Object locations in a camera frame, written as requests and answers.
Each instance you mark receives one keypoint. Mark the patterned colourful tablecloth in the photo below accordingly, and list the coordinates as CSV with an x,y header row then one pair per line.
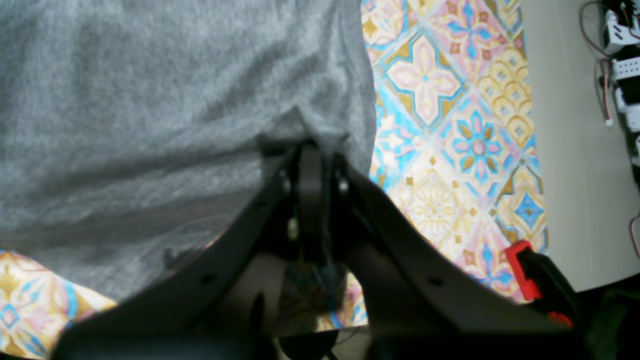
x,y
454,146

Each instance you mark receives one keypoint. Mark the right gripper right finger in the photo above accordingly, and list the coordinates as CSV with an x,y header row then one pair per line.
x,y
420,305

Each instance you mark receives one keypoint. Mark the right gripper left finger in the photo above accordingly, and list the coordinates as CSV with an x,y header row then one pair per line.
x,y
219,305

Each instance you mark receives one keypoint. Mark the red clamp bottom right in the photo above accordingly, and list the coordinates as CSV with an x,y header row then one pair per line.
x,y
544,286

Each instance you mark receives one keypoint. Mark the grey T-shirt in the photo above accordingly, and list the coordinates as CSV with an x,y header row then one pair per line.
x,y
134,130

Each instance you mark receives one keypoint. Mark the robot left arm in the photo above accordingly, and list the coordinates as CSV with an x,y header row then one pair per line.
x,y
610,28

